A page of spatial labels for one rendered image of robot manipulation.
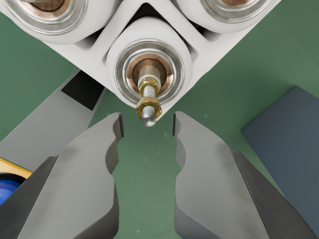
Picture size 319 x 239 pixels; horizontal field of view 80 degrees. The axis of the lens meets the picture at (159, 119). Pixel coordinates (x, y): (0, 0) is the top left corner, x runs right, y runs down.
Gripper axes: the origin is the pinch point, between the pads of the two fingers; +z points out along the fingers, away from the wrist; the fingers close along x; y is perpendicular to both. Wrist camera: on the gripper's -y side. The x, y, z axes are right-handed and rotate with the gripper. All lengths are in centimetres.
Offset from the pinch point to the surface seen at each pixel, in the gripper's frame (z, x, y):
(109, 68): 9.8, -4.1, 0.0
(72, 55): 16.7, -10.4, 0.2
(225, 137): 35, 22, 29
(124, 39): 9.9, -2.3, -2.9
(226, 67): 34.7, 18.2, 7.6
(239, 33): 16.7, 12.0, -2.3
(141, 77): 6.8, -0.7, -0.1
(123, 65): 9.4, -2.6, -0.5
